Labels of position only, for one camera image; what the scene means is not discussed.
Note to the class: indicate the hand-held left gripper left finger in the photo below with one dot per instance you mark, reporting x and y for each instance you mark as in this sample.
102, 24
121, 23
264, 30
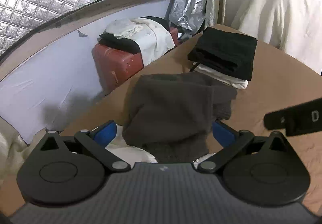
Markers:
107, 133

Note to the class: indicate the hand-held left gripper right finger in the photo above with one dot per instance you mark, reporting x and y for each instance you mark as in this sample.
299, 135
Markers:
222, 134

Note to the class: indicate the dark grey knit sweater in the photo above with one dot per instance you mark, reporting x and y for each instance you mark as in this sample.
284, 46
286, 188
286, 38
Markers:
171, 113

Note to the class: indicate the black folded clothes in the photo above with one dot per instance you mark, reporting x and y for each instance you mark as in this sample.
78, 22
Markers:
226, 50

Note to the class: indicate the white folded garment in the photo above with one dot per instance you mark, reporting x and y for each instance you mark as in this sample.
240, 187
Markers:
227, 80

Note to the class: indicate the red suitcase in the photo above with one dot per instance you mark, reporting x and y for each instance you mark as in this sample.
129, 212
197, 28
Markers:
115, 65

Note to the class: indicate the pale board panel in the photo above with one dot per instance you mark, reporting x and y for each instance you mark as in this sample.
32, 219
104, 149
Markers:
50, 75

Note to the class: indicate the black cloth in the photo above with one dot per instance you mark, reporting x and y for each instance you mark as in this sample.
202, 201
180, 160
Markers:
120, 44

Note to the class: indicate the cream bedding cloth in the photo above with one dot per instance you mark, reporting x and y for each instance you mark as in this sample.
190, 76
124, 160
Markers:
12, 148

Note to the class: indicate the white crumpled cloth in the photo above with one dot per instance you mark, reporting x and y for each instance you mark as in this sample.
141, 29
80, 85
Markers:
120, 28

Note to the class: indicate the cream printed cloth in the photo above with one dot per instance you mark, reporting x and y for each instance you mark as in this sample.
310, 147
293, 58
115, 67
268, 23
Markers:
153, 37

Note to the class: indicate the cream draped blanket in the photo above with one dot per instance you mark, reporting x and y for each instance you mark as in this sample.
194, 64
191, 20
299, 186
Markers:
281, 12

